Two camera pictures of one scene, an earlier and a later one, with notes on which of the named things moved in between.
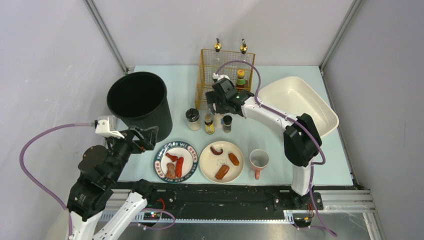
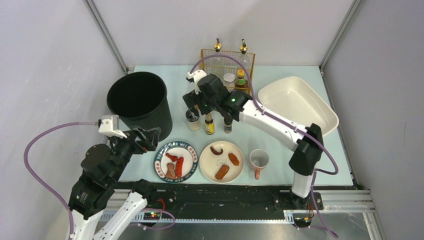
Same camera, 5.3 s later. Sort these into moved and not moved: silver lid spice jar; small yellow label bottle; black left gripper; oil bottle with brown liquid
Moved: silver lid spice jar
Not moved: small yellow label bottle; black left gripper; oil bottle with brown liquid
